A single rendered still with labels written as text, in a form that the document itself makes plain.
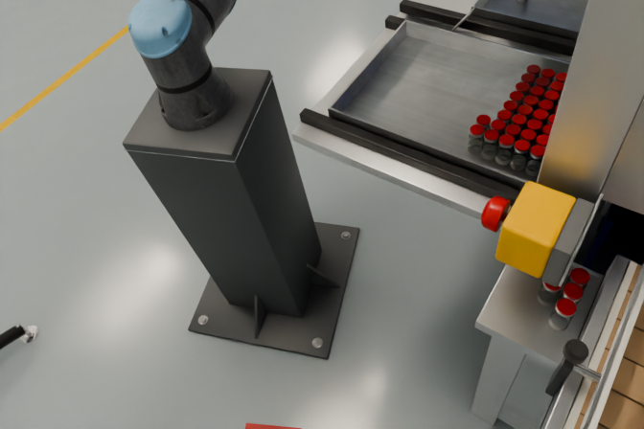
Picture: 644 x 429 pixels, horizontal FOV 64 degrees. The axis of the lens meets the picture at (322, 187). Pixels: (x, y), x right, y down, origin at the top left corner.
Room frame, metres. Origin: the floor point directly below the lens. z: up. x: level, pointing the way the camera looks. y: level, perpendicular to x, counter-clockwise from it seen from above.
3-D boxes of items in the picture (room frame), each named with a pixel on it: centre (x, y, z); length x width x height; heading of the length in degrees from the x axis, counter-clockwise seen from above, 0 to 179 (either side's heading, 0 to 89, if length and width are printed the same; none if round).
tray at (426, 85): (0.60, -0.25, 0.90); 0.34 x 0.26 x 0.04; 45
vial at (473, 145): (0.50, -0.24, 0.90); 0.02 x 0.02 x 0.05
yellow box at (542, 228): (0.27, -0.22, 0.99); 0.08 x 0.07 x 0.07; 45
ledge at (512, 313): (0.23, -0.24, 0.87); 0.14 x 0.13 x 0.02; 45
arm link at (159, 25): (0.87, 0.21, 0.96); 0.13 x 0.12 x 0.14; 150
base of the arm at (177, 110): (0.86, 0.21, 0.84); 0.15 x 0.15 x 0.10
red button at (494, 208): (0.30, -0.19, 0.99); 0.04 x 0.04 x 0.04; 45
